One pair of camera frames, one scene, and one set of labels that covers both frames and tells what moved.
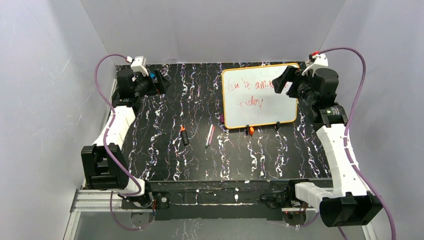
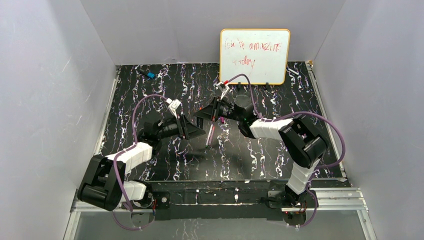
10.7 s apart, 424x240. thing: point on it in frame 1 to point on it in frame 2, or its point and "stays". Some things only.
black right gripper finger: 289,74 to 211,109
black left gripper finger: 161,79 to 192,129
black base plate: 219,199 stays
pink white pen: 211,135 stays
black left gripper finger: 159,87 to 192,132
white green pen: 206,145 stays
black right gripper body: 292,85 to 215,108
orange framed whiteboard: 249,98 to 261,54
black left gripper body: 159,84 to 183,126
